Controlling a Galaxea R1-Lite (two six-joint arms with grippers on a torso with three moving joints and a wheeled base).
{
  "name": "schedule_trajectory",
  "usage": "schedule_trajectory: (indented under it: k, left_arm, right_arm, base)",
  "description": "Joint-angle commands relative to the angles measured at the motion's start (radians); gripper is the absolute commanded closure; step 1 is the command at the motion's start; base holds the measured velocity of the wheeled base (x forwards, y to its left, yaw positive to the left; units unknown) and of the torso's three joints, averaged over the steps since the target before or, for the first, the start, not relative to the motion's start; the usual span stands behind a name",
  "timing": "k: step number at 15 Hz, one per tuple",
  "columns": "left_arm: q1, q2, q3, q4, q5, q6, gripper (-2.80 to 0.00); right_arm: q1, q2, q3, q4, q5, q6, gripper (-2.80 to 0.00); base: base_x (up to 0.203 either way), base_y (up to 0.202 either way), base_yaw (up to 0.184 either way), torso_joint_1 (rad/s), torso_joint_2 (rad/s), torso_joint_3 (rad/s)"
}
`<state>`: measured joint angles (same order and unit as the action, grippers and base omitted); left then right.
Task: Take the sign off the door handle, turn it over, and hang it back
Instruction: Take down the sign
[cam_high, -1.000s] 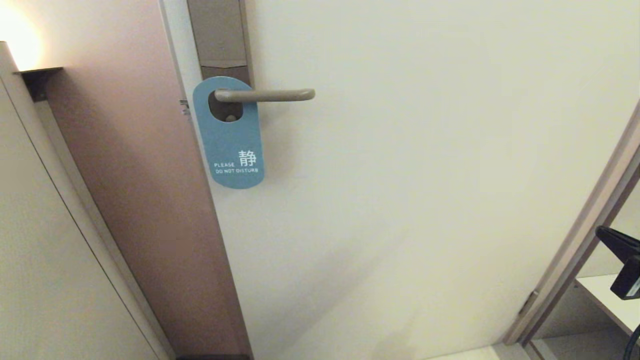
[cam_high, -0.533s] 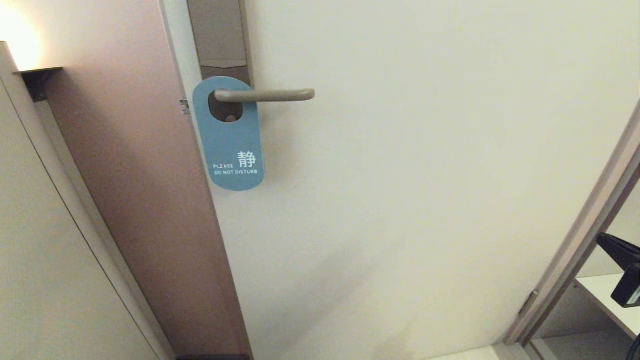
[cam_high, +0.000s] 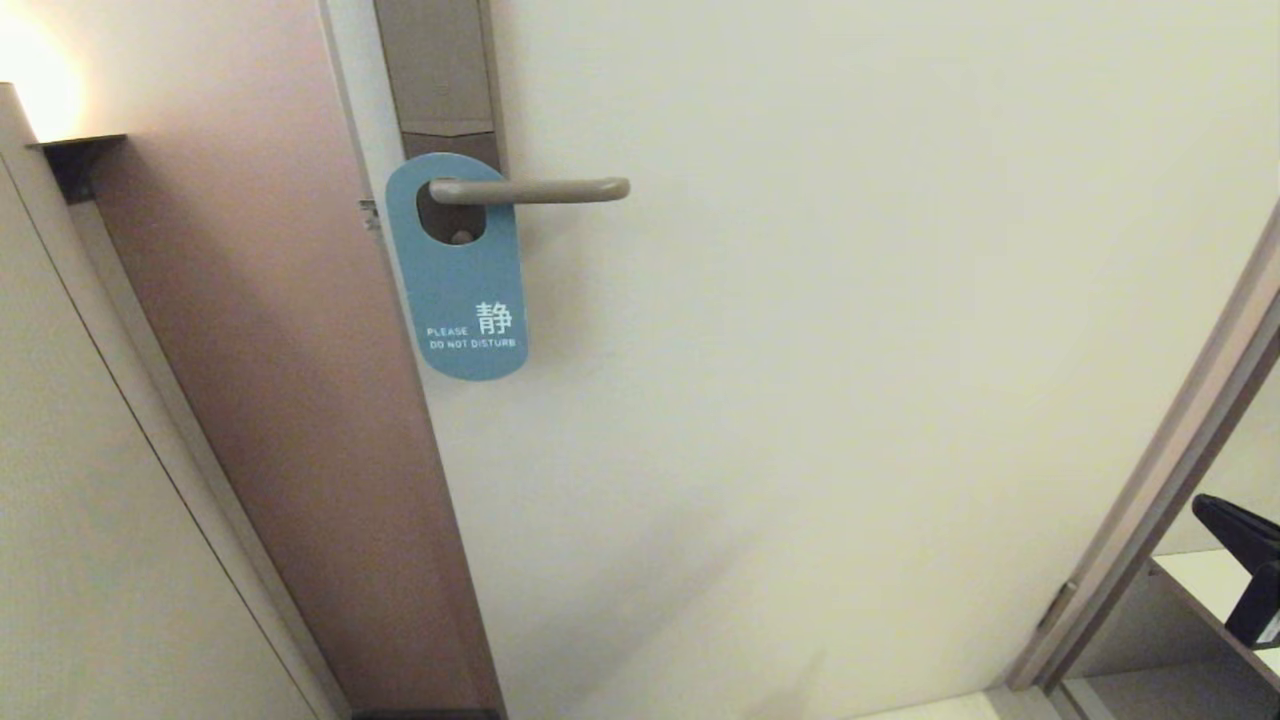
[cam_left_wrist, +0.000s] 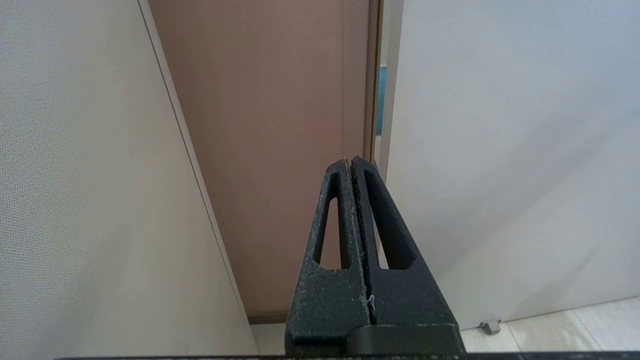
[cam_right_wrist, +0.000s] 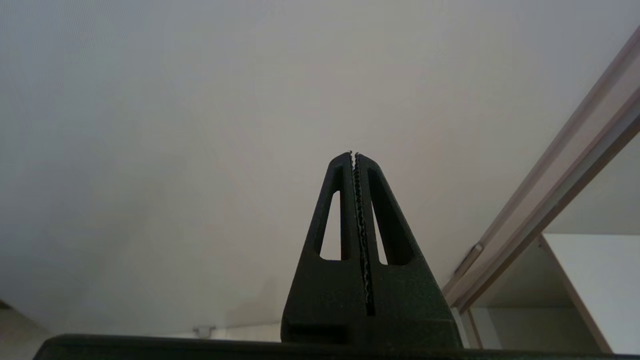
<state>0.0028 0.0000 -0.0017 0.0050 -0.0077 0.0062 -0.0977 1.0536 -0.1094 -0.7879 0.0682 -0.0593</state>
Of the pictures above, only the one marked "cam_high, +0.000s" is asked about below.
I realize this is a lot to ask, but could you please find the blue door hanger sign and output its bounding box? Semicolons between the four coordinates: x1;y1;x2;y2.
385;152;529;382

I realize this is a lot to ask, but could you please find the white room door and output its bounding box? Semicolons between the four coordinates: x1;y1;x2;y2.
320;0;1280;720

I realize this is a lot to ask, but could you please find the white shelf board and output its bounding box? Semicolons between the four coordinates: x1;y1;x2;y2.
1150;548;1280;691

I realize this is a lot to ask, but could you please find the brown metal lock plate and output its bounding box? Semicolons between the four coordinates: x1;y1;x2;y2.
375;0;506;246

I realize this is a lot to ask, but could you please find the beige metal door handle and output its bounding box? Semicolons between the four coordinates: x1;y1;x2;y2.
430;177;631;206

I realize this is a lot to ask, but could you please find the wall lamp with shelf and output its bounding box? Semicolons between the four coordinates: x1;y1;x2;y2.
28;134;128;204

